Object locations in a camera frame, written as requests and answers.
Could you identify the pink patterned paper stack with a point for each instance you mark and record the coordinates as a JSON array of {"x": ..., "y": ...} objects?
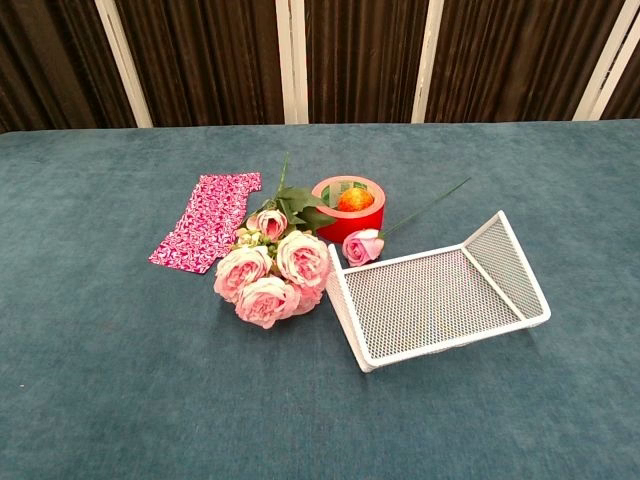
[{"x": 220, "y": 200}]

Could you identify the blue velvet table cloth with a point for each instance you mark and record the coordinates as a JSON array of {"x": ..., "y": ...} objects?
[{"x": 100, "y": 400}]

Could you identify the single pink rose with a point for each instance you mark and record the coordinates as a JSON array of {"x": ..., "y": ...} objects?
[{"x": 360, "y": 247}]

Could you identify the pink peony bouquet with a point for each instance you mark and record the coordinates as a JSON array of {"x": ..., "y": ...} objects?
[{"x": 260, "y": 280}]

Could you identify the orange ball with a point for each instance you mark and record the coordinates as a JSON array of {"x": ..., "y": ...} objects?
[{"x": 356, "y": 200}]

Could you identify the red tape roll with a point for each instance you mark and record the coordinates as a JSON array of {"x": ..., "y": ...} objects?
[{"x": 350, "y": 227}]

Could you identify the brown curtain panel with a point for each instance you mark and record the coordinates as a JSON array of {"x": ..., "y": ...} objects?
[
  {"x": 50, "y": 60},
  {"x": 200, "y": 60},
  {"x": 515, "y": 60},
  {"x": 365, "y": 60},
  {"x": 627, "y": 90}
]

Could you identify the white mesh tray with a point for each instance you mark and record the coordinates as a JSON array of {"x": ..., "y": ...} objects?
[{"x": 430, "y": 300}]

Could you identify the white frame post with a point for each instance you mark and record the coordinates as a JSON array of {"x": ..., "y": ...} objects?
[
  {"x": 611, "y": 60},
  {"x": 292, "y": 60},
  {"x": 125, "y": 65},
  {"x": 428, "y": 60}
]

